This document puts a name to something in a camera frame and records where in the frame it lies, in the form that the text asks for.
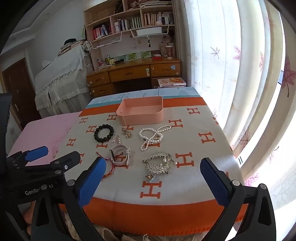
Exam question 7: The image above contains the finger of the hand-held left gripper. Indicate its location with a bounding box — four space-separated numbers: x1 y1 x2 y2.
6 146 49 173
23 151 81 178

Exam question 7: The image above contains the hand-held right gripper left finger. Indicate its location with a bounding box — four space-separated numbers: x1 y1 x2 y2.
31 156 107 241

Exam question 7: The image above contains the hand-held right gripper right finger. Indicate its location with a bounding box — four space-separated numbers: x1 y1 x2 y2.
200 158 277 241

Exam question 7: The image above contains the red string bracelet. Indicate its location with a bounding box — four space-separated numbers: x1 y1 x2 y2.
97 151 114 179

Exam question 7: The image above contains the pale pink wristwatch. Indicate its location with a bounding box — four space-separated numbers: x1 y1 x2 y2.
109 143 132 166

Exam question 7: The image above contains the black bead bracelet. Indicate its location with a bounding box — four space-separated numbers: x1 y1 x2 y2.
94 124 114 142

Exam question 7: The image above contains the pearl and chain jewellery heap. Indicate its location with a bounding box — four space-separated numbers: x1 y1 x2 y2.
142 151 178 175

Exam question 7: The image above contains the pearl necklace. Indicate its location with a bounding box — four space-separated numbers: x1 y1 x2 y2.
138 125 172 152

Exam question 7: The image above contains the pink plastic box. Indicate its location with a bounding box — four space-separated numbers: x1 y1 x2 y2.
116 96 164 127

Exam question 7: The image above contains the person's left hand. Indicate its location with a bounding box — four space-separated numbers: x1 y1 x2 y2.
23 201 36 226

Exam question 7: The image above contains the pink bed sheet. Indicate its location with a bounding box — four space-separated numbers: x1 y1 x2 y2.
7 111 83 167

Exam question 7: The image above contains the orange letter print blanket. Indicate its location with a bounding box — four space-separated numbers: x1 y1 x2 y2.
55 97 249 232

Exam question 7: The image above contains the dark wooden door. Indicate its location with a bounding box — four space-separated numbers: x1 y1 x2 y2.
0 58 42 131

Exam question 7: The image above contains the person's cream fluffy clothing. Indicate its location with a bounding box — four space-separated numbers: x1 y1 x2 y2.
58 220 208 241

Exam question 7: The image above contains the white lace cover cloth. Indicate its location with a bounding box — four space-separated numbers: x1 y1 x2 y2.
34 41 94 117

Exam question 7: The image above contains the blue tree print sheet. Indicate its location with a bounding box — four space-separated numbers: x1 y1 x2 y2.
83 87 202 109

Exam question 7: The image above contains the wooden desk with drawers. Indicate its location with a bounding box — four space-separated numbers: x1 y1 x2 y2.
86 58 182 98

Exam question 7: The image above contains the illustrated flat box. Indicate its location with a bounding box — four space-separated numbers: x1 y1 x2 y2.
158 77 187 88

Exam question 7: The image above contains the stack of books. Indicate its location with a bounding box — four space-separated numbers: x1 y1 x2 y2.
57 39 86 56

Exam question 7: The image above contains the white leaf print curtain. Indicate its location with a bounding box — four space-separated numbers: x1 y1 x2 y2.
173 0 296 210

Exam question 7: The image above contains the wooden bookshelf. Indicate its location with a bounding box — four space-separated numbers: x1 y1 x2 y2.
83 0 176 70

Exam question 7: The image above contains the white plastic basket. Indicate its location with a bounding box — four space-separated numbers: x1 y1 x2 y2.
135 27 163 37

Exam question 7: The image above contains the row of books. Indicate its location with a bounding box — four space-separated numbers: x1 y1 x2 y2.
92 11 175 40

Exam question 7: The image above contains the white wire rack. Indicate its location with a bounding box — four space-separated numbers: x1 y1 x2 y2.
129 25 169 39
89 31 122 50

